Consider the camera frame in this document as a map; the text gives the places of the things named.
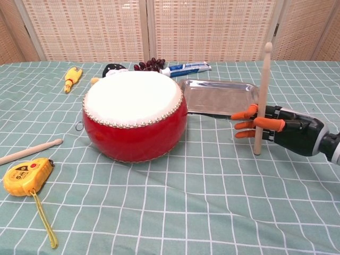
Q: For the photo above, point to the purple grape bunch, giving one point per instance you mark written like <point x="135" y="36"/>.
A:
<point x="150" y="65"/>

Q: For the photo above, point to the yellow tape measure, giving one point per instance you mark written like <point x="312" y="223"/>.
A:
<point x="24" y="175"/>

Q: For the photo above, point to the rectangular metal tray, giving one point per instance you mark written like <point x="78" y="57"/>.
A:
<point x="212" y="95"/>

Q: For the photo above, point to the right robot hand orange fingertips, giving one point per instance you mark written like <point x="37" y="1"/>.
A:
<point x="300" y="132"/>

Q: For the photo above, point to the black white penguin toy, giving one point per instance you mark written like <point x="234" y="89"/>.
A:
<point x="111" y="68"/>

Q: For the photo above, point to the green checked tablecloth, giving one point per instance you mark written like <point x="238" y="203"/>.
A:
<point x="170" y="212"/>

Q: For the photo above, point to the red drum white skin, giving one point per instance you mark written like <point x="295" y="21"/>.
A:
<point x="132" y="135"/>

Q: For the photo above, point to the wooden drumstick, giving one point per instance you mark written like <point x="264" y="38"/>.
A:
<point x="263" y="87"/>
<point x="26" y="152"/>

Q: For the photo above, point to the blue white toothpaste tube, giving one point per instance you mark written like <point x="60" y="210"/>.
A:
<point x="183" y="68"/>

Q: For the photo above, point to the yellow rubber chicken toy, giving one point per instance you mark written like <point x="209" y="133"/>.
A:
<point x="71" y="78"/>

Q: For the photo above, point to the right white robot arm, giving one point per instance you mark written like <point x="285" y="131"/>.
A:
<point x="333" y="148"/>

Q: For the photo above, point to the woven folding screen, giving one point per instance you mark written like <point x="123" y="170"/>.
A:
<point x="87" y="29"/>

